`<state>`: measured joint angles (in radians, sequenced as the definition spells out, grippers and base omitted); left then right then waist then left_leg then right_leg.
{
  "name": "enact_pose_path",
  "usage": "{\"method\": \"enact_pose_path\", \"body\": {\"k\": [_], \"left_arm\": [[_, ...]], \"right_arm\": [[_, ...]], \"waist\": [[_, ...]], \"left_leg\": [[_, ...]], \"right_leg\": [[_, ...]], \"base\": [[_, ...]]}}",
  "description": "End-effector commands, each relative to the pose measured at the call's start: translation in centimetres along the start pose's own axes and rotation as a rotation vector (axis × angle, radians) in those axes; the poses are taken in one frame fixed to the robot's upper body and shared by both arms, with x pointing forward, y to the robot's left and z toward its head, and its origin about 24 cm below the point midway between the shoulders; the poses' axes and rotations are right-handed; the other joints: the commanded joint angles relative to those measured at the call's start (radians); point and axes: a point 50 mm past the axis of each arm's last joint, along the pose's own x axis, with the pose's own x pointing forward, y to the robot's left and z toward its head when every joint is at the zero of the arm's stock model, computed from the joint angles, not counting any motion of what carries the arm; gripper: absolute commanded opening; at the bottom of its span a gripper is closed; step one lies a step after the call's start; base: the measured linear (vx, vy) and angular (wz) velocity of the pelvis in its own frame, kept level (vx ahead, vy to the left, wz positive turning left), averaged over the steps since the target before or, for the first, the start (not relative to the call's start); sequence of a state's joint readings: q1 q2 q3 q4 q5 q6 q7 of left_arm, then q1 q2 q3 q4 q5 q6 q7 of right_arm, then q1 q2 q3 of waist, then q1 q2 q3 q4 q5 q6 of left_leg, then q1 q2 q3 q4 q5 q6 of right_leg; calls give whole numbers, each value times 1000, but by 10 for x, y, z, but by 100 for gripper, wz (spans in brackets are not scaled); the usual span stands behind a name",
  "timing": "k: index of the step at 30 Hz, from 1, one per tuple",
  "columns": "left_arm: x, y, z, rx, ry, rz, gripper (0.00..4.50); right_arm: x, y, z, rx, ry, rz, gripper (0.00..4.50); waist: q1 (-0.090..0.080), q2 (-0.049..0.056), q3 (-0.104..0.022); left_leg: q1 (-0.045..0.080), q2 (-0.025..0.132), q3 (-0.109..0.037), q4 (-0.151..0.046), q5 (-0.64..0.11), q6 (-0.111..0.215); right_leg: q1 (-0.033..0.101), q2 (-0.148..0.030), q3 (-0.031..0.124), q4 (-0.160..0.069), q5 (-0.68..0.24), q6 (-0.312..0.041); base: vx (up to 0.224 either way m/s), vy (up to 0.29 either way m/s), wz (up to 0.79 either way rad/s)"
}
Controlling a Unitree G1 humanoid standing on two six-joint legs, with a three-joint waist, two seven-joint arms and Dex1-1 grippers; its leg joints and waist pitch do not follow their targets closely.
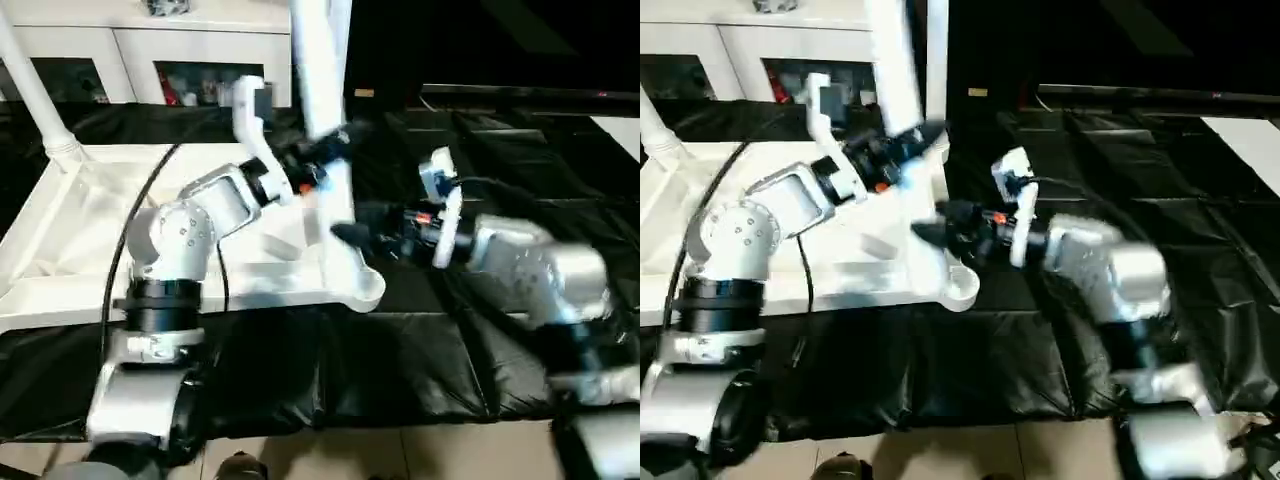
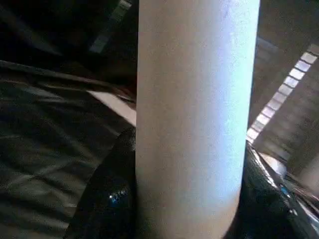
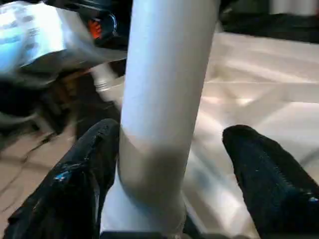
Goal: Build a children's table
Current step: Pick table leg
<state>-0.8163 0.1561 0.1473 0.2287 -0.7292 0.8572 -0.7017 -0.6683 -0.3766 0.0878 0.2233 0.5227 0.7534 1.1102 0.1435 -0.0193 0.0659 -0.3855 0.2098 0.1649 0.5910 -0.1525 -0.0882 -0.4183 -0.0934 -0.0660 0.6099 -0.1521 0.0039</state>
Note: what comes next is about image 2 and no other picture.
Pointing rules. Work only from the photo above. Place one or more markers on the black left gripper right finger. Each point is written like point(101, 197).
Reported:
point(261, 206)

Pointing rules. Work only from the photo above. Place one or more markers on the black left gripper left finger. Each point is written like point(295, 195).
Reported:
point(107, 194)

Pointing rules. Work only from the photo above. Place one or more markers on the white plastic table leg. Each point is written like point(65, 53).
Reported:
point(189, 112)

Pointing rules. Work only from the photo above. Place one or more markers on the black mat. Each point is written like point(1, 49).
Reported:
point(49, 149)

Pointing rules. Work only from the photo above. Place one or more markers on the flat white board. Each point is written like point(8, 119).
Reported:
point(117, 104)

